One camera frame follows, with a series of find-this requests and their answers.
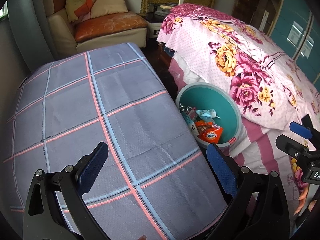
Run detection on light blue snack wrapper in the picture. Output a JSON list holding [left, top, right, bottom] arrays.
[[195, 109, 220, 122]]

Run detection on orange leather seat cushion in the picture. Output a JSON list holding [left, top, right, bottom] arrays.
[[74, 11, 147, 43]]

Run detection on grey-blue curtain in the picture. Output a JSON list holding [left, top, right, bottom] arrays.
[[7, 0, 60, 72]]

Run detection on person right hand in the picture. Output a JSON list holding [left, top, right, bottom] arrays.
[[294, 185, 319, 215]]

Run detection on dark wooden door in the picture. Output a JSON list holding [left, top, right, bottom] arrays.
[[232, 0, 280, 34]]

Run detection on black white electronics box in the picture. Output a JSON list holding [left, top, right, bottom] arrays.
[[140, 3, 178, 38]]

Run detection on clear green plastic wrapper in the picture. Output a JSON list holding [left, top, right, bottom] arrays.
[[179, 103, 196, 115]]

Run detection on grey plaid tablecloth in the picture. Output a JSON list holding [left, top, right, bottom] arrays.
[[1, 43, 227, 239]]

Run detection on teal wardrobe doors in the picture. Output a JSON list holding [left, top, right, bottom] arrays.
[[271, 0, 319, 85]]

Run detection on yellow orange plush pillow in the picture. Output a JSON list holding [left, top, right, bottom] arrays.
[[66, 0, 97, 23]]

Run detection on orange snack bag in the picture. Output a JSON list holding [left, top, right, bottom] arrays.
[[195, 120, 223, 144]]

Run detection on pink floral bed quilt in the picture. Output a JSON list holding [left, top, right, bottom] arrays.
[[157, 3, 320, 221]]

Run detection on beige pillow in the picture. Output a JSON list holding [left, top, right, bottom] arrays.
[[90, 0, 128, 18]]

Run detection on teal plastic trash bin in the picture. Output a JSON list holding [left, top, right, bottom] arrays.
[[176, 82, 242, 150]]

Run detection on blue green milk carton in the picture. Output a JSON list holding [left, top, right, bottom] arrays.
[[181, 112, 199, 136]]

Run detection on cream sofa chair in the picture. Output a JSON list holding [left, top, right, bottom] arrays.
[[43, 0, 147, 59]]

